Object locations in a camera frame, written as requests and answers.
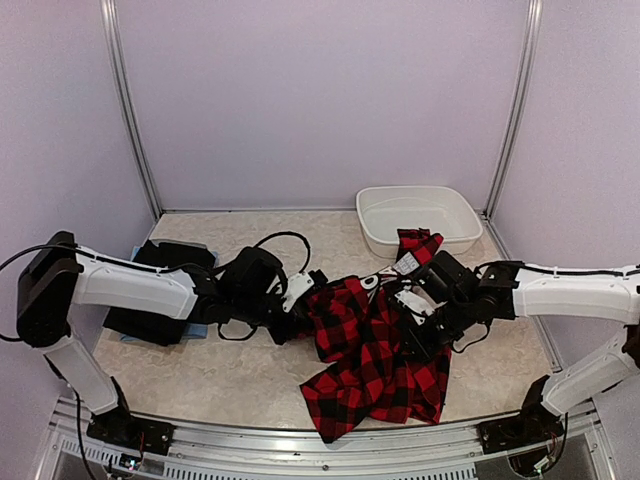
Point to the light blue folded shirt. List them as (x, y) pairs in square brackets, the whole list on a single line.
[(151, 328)]

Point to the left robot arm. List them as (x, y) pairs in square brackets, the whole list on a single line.
[(62, 273)]

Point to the red black plaid shirt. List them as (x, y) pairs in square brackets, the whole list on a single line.
[(369, 373)]

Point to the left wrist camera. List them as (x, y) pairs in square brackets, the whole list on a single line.
[(299, 284)]

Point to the right aluminium frame post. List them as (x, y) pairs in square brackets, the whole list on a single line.
[(517, 108)]

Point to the front aluminium rail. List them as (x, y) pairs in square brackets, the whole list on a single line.
[(212, 451)]

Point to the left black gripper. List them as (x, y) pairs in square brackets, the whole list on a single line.
[(296, 323)]

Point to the left aluminium frame post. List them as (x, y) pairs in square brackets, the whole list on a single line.
[(115, 49)]

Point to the black folded shirt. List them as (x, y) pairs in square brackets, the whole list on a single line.
[(163, 295)]

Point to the white plastic tub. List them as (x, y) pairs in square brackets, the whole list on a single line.
[(383, 210)]

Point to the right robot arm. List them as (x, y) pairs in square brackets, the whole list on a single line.
[(443, 299)]

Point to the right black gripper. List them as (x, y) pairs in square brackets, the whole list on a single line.
[(423, 347)]

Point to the aluminium frame post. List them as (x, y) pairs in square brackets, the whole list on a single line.
[(517, 108), (115, 49)]

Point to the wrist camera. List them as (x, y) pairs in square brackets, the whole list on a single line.
[(299, 284), (417, 306)]

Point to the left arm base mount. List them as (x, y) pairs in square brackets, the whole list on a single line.
[(135, 433)]

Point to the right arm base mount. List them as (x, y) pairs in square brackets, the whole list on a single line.
[(515, 435)]

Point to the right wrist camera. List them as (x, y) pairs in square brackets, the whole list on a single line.
[(417, 306)]

